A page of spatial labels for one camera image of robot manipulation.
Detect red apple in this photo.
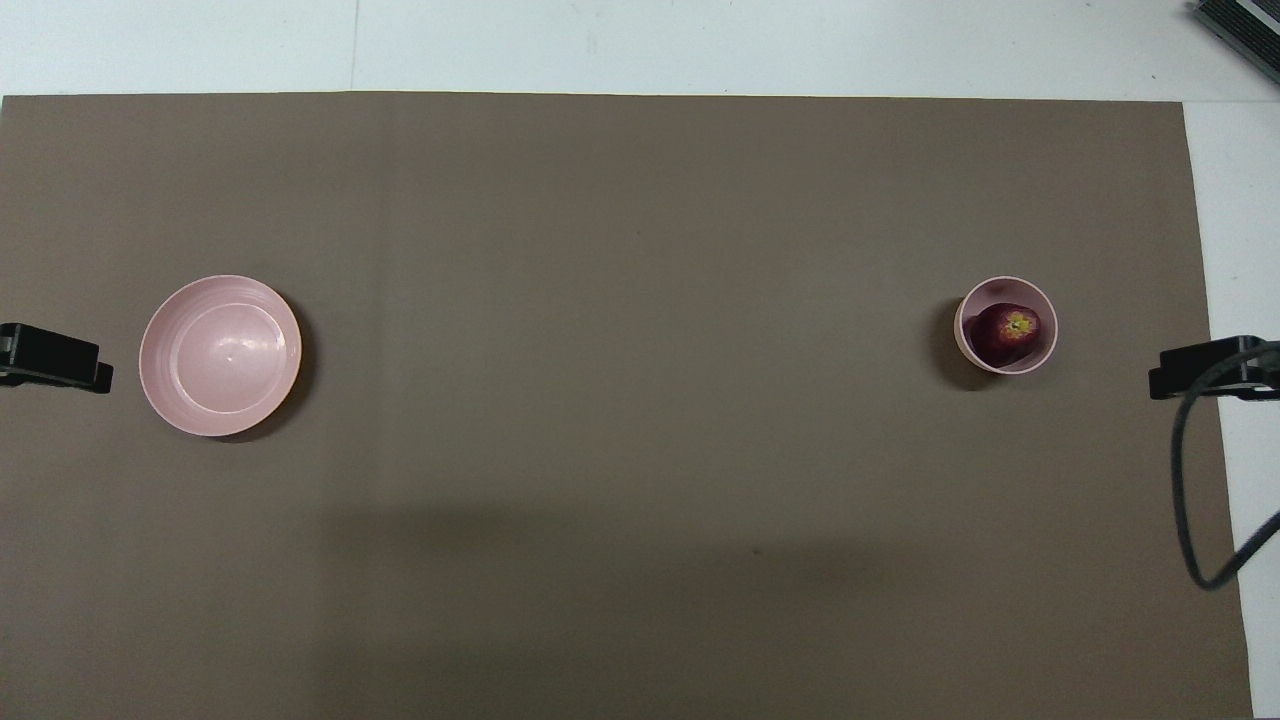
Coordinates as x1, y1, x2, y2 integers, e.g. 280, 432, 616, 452
973, 303, 1042, 365

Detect pink plate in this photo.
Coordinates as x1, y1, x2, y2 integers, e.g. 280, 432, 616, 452
138, 275, 303, 438

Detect pink bowl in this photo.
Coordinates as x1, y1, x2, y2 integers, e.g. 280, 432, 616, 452
953, 276, 1059, 376

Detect dark ribbed device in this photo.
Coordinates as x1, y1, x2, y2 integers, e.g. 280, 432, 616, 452
1188, 0, 1280, 84

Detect brown table mat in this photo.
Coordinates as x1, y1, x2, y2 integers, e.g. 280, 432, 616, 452
0, 93, 1257, 720

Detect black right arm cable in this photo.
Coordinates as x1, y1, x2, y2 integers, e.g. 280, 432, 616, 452
1172, 340, 1280, 592

